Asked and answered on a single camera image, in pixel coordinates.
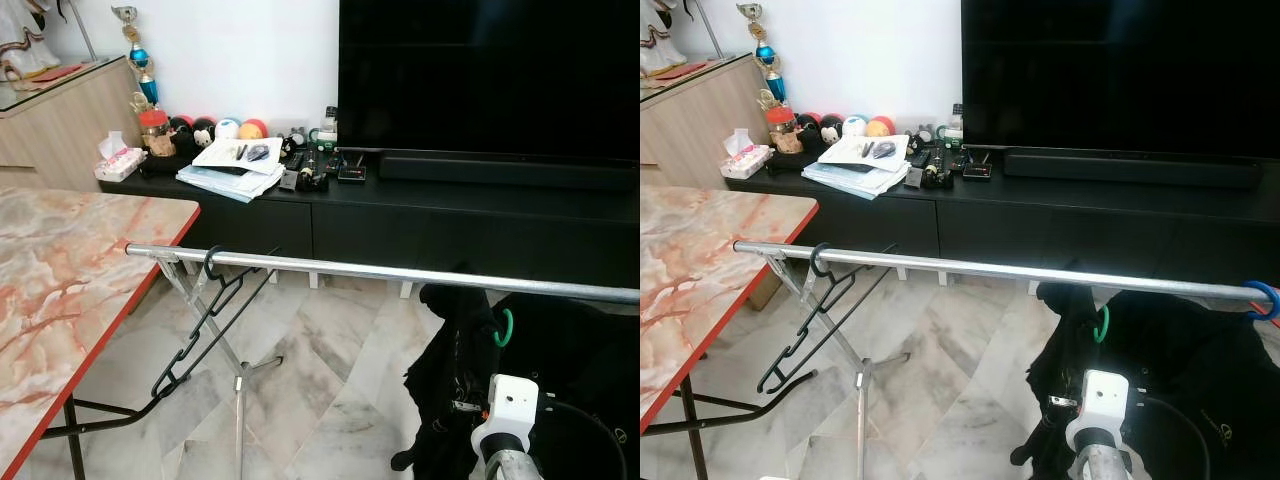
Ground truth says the clear jar with red lid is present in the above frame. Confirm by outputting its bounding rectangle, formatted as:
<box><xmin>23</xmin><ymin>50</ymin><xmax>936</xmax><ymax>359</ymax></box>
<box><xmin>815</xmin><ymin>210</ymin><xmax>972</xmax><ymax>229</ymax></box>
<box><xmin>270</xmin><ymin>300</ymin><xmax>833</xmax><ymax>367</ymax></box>
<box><xmin>138</xmin><ymin>108</ymin><xmax>177</xmax><ymax>159</ymax></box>
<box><xmin>765</xmin><ymin>105</ymin><xmax>804</xmax><ymax>156</ymax></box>

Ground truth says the white porcelain figurine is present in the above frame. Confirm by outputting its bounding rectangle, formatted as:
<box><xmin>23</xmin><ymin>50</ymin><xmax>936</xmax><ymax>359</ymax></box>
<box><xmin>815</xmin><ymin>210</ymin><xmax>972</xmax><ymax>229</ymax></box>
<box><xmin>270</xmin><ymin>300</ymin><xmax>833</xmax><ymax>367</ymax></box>
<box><xmin>0</xmin><ymin>0</ymin><xmax>63</xmax><ymax>83</ymax></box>
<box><xmin>640</xmin><ymin>0</ymin><xmax>688</xmax><ymax>79</ymax></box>

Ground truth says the long black TV cabinet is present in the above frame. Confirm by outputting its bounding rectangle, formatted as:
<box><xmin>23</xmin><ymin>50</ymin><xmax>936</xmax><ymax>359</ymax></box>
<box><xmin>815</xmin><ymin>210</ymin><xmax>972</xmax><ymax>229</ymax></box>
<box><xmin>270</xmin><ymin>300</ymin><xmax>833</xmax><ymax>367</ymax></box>
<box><xmin>100</xmin><ymin>148</ymin><xmax>641</xmax><ymax>301</ymax></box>

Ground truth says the thin grey rod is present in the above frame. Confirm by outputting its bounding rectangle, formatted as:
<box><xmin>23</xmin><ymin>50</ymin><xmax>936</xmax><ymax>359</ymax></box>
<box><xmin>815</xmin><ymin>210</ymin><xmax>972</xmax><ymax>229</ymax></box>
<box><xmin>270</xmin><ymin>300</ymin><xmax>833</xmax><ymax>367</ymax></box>
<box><xmin>65</xmin><ymin>0</ymin><xmax>99</xmax><ymax>63</ymax></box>
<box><xmin>698</xmin><ymin>0</ymin><xmax>727</xmax><ymax>59</ymax></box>

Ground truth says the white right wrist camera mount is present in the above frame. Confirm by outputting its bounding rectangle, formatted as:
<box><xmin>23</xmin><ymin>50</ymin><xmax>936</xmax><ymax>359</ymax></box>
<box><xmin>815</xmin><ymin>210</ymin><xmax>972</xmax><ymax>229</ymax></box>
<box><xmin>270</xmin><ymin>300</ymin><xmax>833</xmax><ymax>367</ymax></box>
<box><xmin>1065</xmin><ymin>370</ymin><xmax>1132</xmax><ymax>453</ymax></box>
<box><xmin>470</xmin><ymin>374</ymin><xmax>542</xmax><ymax>463</ymax></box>

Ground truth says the pink white tissue box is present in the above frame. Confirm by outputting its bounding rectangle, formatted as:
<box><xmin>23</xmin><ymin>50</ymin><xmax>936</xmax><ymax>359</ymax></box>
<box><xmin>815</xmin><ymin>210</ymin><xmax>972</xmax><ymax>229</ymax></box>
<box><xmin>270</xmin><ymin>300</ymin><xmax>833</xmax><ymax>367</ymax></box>
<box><xmin>720</xmin><ymin>128</ymin><xmax>774</xmax><ymax>181</ymax></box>
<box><xmin>95</xmin><ymin>130</ymin><xmax>148</xmax><ymax>183</ymax></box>

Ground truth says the stack of white papers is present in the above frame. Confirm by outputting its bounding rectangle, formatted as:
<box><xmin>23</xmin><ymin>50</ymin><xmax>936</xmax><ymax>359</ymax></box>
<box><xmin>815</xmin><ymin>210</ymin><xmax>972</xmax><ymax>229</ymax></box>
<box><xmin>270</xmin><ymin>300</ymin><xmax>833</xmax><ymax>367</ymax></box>
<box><xmin>176</xmin><ymin>136</ymin><xmax>287</xmax><ymax>204</ymax></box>
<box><xmin>800</xmin><ymin>133</ymin><xmax>913</xmax><ymax>199</ymax></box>

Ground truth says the black soundbar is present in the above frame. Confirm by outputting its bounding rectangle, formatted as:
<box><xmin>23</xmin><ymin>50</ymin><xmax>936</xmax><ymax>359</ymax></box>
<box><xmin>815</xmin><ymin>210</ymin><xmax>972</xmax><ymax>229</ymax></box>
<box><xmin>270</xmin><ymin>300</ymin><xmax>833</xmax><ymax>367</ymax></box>
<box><xmin>378</xmin><ymin>150</ymin><xmax>641</xmax><ymax>193</ymax></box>
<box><xmin>1003</xmin><ymin>147</ymin><xmax>1264</xmax><ymax>191</ymax></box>

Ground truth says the black plastic hanger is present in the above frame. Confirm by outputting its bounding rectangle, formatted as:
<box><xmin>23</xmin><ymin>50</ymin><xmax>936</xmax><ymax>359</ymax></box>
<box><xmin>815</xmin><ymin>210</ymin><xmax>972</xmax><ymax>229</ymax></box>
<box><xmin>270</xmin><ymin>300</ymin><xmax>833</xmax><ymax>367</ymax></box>
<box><xmin>152</xmin><ymin>246</ymin><xmax>284</xmax><ymax>399</ymax></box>
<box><xmin>757</xmin><ymin>243</ymin><xmax>898</xmax><ymax>394</ymax></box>

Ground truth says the blue plastic hanger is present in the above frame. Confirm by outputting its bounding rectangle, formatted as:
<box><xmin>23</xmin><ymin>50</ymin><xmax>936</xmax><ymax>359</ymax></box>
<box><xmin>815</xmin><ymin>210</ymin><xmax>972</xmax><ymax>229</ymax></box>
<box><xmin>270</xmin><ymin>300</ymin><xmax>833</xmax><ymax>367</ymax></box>
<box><xmin>1245</xmin><ymin>280</ymin><xmax>1280</xmax><ymax>321</ymax></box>

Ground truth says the gold and blue trophy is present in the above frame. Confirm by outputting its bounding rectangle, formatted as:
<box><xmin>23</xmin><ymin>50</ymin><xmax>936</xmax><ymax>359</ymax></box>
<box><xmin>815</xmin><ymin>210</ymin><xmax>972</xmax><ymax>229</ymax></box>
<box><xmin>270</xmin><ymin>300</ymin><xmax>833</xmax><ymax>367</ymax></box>
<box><xmin>110</xmin><ymin>5</ymin><xmax>163</xmax><ymax>109</ymax></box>
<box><xmin>737</xmin><ymin>3</ymin><xmax>791</xmax><ymax>106</ymax></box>

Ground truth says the metal clothes rack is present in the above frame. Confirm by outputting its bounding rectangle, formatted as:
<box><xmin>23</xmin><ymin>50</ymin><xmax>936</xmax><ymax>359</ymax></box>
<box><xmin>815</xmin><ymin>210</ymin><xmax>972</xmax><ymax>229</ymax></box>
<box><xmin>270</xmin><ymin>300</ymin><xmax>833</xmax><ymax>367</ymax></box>
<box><xmin>125</xmin><ymin>243</ymin><xmax>641</xmax><ymax>480</ymax></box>
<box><xmin>733</xmin><ymin>240</ymin><xmax>1280</xmax><ymax>480</ymax></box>

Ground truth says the large black television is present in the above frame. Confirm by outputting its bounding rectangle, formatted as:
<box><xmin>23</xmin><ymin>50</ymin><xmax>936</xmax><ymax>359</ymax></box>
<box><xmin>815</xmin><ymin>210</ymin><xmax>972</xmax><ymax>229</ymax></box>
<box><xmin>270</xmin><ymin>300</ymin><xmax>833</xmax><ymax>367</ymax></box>
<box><xmin>962</xmin><ymin>0</ymin><xmax>1280</xmax><ymax>161</ymax></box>
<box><xmin>338</xmin><ymin>0</ymin><xmax>641</xmax><ymax>163</ymax></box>

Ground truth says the black garment with white logo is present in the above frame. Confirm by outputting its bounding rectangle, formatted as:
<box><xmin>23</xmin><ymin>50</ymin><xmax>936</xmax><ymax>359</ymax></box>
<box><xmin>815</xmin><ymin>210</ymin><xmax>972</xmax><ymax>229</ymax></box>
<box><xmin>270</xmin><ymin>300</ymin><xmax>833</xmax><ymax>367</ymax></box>
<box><xmin>1010</xmin><ymin>283</ymin><xmax>1104</xmax><ymax>480</ymax></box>
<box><xmin>390</xmin><ymin>285</ymin><xmax>501</xmax><ymax>480</ymax></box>

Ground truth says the brown cardboard box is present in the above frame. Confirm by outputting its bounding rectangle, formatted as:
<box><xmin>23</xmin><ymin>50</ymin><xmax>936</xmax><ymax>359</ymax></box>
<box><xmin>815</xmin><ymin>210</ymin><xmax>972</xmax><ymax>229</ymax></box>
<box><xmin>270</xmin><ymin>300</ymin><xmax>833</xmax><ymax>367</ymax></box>
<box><xmin>745</xmin><ymin>268</ymin><xmax>786</xmax><ymax>311</ymax></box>

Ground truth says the light wooden sideboard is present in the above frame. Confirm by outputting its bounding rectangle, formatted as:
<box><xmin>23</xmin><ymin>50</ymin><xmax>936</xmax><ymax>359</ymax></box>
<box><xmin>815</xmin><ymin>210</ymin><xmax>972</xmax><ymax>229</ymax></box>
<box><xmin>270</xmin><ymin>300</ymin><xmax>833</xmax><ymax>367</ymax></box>
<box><xmin>0</xmin><ymin>55</ymin><xmax>149</xmax><ymax>194</ymax></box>
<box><xmin>640</xmin><ymin>52</ymin><xmax>773</xmax><ymax>191</ymax></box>

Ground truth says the black shirt with gold logo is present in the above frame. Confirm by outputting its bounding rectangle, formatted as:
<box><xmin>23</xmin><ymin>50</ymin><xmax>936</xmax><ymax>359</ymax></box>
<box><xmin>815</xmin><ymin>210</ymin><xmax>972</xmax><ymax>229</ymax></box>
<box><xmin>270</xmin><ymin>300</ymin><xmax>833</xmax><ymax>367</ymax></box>
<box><xmin>495</xmin><ymin>292</ymin><xmax>641</xmax><ymax>480</ymax></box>
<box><xmin>1100</xmin><ymin>290</ymin><xmax>1280</xmax><ymax>480</ymax></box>

